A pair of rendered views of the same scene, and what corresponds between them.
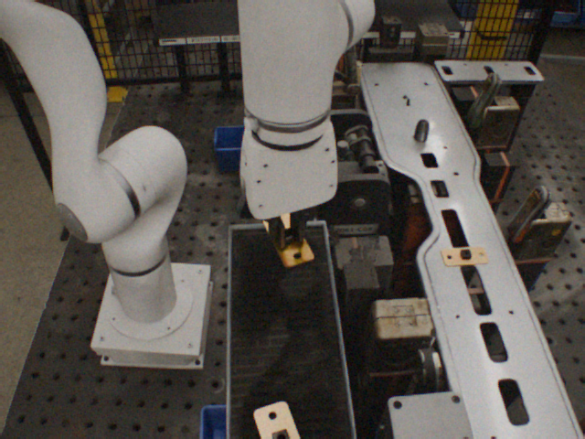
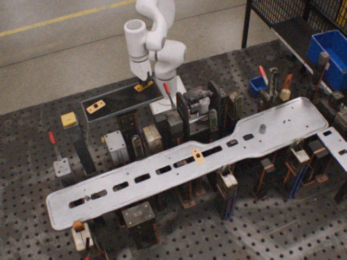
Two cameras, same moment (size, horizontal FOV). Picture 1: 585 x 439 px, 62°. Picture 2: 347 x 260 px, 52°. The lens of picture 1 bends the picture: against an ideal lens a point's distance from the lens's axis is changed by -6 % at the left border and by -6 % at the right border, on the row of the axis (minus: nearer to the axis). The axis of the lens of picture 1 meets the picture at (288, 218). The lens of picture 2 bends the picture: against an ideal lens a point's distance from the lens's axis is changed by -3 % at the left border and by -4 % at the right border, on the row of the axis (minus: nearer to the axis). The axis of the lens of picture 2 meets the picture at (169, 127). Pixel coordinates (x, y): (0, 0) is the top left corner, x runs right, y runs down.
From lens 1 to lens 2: 1.39 m
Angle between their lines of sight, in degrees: 46
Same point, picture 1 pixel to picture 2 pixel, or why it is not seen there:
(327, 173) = (141, 72)
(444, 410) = (119, 142)
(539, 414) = (139, 186)
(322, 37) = (130, 41)
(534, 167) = (340, 223)
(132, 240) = (159, 66)
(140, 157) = (166, 47)
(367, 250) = (174, 118)
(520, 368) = (155, 179)
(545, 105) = not seen: outside the picture
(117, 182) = not seen: hidden behind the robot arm
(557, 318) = (230, 239)
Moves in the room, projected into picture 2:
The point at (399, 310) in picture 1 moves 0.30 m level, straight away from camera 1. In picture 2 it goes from (153, 131) to (219, 131)
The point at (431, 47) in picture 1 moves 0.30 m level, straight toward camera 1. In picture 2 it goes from (339, 121) to (278, 124)
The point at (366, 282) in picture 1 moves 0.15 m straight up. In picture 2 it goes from (157, 118) to (154, 96)
